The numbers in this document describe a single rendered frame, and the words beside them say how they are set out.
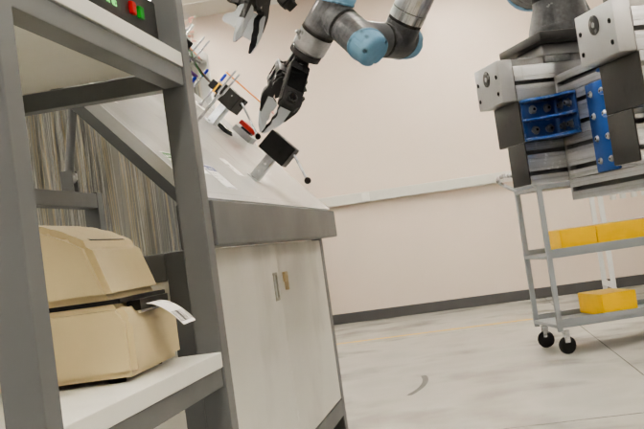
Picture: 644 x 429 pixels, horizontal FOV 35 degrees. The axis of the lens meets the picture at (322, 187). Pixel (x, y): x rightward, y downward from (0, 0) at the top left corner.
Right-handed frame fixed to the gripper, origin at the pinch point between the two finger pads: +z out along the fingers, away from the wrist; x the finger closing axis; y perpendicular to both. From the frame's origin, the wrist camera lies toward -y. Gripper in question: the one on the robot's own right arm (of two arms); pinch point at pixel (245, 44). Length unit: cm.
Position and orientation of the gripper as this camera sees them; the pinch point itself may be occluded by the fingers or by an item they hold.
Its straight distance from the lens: 238.1
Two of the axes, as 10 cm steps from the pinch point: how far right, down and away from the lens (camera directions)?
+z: -2.9, 9.5, -0.9
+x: -3.3, -1.9, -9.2
